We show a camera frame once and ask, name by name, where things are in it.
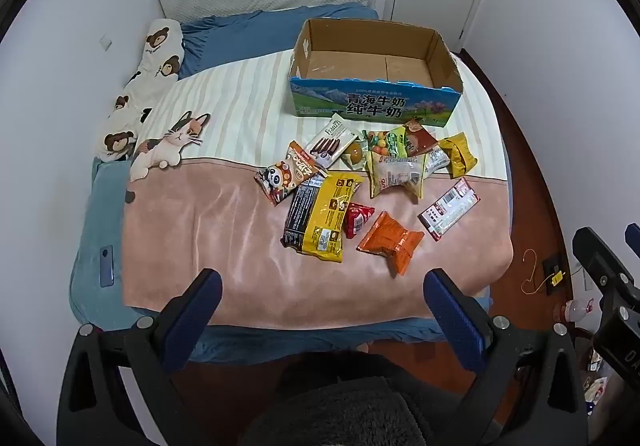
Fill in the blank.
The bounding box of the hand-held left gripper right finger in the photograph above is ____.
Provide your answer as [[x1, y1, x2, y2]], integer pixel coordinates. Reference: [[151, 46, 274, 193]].
[[424, 269, 588, 446]]

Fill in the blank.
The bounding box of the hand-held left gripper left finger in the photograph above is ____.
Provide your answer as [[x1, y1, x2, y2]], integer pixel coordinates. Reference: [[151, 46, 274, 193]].
[[57, 269, 223, 446]]

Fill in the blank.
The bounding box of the white red label packet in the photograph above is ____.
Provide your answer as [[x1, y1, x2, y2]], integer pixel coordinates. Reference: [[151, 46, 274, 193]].
[[417, 177, 481, 242]]

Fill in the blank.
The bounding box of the small red snack packet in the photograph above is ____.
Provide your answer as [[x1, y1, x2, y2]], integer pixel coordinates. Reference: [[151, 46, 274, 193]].
[[344, 202, 376, 239]]

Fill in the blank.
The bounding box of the black snack packet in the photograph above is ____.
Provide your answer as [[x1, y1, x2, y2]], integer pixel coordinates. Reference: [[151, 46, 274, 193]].
[[281, 173, 328, 249]]

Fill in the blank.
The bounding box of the panda print snack packet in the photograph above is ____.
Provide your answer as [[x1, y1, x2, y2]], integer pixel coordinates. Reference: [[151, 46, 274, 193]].
[[254, 162, 301, 206]]

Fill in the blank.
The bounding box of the clear yellow bread packet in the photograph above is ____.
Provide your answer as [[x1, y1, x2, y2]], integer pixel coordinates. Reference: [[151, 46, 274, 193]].
[[366, 153, 427, 201]]

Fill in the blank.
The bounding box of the large yellow snack packet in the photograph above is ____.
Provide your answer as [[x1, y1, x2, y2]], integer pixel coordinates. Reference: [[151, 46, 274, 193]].
[[301, 171, 363, 263]]

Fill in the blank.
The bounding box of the small white snack packet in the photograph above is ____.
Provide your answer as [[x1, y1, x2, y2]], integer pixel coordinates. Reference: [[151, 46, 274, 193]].
[[424, 145, 452, 175]]

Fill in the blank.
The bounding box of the mustard yellow snack packet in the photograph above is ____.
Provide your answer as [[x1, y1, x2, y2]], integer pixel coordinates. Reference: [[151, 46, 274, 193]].
[[439, 132, 478, 178]]

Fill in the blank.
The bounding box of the brown orange snack packet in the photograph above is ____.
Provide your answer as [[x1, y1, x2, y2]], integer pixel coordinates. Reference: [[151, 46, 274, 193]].
[[286, 141, 328, 187]]

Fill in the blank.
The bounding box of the brown red snack packet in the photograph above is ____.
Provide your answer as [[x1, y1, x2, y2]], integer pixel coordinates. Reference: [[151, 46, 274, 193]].
[[404, 119, 441, 157]]

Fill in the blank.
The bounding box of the green fruit print packet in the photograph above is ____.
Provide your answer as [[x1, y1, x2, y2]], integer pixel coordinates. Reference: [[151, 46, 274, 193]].
[[362, 125, 411, 159]]

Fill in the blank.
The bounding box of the clear yolk pastry packet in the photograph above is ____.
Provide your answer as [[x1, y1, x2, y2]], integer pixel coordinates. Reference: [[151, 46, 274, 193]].
[[340, 139, 371, 172]]

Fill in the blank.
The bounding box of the white wafer snack packet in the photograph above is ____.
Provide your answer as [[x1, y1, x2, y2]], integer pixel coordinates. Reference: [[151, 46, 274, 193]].
[[305, 113, 358, 166]]

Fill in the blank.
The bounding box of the printed cardboard box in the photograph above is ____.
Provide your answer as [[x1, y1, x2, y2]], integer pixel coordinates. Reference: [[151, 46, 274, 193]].
[[288, 18, 463, 128]]

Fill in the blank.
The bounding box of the black floor socket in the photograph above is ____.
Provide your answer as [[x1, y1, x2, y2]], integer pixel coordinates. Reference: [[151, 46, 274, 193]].
[[542, 253, 566, 296]]

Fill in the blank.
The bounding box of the plastic water bottle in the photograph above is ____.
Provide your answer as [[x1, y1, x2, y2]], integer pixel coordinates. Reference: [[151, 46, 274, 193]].
[[552, 299, 601, 324]]

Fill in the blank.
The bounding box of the pink striped cat blanket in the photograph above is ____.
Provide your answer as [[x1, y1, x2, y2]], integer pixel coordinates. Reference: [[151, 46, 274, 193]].
[[122, 49, 516, 329]]

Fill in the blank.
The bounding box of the blue smartphone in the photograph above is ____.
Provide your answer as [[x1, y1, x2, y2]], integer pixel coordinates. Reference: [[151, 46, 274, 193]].
[[98, 246, 116, 288]]

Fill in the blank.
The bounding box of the person's dark fleece clothing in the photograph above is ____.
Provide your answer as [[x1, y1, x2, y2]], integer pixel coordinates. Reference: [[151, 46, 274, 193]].
[[250, 351, 436, 446]]

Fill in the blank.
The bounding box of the white bear print quilt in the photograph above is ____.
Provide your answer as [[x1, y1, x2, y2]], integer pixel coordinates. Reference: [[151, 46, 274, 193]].
[[95, 19, 186, 162]]

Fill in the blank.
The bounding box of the blue bedsheet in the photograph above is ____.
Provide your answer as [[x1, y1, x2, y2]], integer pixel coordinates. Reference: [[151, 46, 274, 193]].
[[69, 6, 493, 364]]

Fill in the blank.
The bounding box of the thin orange cable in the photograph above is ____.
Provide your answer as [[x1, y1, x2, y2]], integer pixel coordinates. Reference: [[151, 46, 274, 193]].
[[520, 249, 556, 294]]

